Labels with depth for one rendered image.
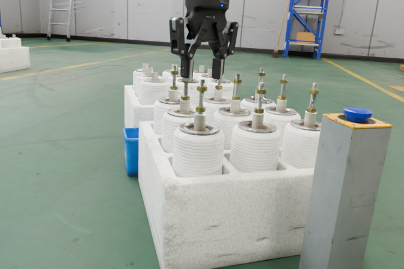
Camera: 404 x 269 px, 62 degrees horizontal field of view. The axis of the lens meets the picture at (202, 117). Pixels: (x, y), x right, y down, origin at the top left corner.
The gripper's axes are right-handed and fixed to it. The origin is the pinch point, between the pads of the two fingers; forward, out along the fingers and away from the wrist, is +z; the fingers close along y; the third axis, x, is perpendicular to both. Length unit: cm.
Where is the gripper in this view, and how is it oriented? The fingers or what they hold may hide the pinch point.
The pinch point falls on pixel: (202, 72)
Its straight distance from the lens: 60.4
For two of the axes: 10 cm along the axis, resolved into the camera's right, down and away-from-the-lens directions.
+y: 7.7, -1.2, 6.3
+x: -6.4, -2.4, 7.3
